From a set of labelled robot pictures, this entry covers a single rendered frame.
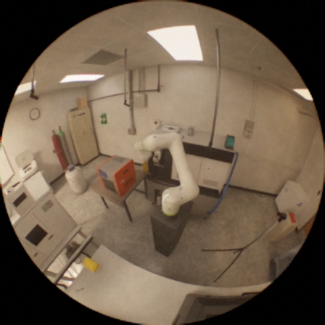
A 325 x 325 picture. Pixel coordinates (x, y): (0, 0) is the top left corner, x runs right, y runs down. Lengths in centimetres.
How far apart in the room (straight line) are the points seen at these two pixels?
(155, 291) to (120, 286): 27
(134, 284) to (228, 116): 281
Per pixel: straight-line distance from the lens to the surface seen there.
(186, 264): 198
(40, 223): 122
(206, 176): 161
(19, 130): 398
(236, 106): 253
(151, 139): 75
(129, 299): 108
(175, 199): 71
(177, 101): 254
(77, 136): 403
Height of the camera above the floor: 193
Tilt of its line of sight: 31 degrees down
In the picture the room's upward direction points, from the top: 1 degrees clockwise
